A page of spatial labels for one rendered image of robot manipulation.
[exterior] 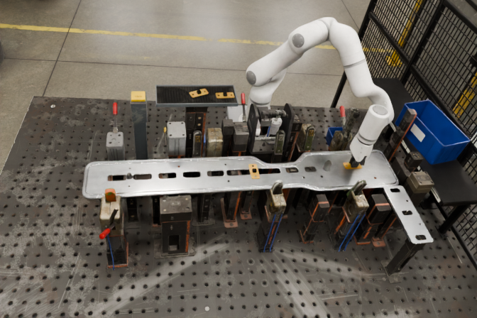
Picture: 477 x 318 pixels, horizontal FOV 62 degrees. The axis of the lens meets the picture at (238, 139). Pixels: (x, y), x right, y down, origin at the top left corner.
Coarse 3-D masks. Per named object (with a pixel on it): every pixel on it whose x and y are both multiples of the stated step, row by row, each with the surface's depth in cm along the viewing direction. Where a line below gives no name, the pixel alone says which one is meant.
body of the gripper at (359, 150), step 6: (354, 138) 177; (354, 144) 177; (360, 144) 172; (366, 144) 169; (372, 144) 170; (354, 150) 177; (360, 150) 172; (366, 150) 170; (354, 156) 177; (360, 156) 173; (366, 156) 174
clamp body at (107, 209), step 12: (108, 204) 147; (120, 204) 149; (108, 216) 144; (120, 216) 145; (120, 228) 149; (108, 240) 152; (120, 240) 163; (108, 252) 161; (120, 252) 162; (108, 264) 167; (120, 264) 168
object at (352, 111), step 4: (352, 108) 182; (356, 108) 182; (352, 112) 182; (356, 112) 179; (348, 116) 184; (352, 116) 184; (356, 116) 180; (348, 120) 184; (352, 120) 185; (344, 124) 187; (348, 124) 185; (352, 124) 186; (344, 128) 187; (348, 128) 188; (352, 128) 187; (344, 132) 188; (348, 132) 190; (344, 136) 189; (348, 136) 190; (348, 140) 191
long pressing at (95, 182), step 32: (128, 160) 171; (160, 160) 173; (192, 160) 176; (224, 160) 178; (256, 160) 180; (320, 160) 186; (384, 160) 191; (96, 192) 157; (128, 192) 160; (160, 192) 162; (192, 192) 164
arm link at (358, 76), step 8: (352, 64) 157; (360, 64) 156; (352, 72) 158; (360, 72) 157; (368, 72) 159; (352, 80) 159; (360, 80) 158; (368, 80) 158; (352, 88) 161; (360, 88) 159; (368, 88) 159; (376, 88) 161; (360, 96) 161; (368, 96) 164; (376, 96) 165; (384, 96) 165; (384, 104) 167; (392, 112) 167; (392, 120) 169
